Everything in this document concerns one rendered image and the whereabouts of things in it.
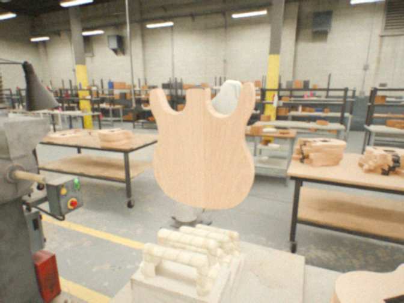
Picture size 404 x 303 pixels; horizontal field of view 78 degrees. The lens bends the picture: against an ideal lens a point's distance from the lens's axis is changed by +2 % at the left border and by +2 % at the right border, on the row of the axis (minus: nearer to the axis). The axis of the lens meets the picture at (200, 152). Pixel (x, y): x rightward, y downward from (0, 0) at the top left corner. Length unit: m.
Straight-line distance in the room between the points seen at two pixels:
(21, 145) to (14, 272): 0.91
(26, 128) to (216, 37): 11.83
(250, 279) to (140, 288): 0.45
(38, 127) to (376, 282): 1.35
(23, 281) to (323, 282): 1.61
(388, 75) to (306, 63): 2.91
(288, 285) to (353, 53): 11.10
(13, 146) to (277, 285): 1.11
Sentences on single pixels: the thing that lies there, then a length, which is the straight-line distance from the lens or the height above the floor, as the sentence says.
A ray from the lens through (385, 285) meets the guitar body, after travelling 1.08.
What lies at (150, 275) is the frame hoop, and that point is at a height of 1.12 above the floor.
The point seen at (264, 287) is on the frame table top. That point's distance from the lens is 1.08.
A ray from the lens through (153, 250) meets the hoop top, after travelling 0.76.
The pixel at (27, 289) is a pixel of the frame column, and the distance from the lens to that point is 1.98.
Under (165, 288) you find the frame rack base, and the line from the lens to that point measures 0.80.
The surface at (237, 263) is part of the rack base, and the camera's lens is 1.01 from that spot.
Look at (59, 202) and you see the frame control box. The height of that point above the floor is 1.01.
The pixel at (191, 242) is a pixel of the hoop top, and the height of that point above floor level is 1.20.
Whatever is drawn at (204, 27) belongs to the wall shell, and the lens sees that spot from 12.99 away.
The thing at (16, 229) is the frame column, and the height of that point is 0.89.
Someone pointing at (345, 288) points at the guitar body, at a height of 1.03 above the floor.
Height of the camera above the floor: 1.64
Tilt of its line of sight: 14 degrees down
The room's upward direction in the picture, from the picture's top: straight up
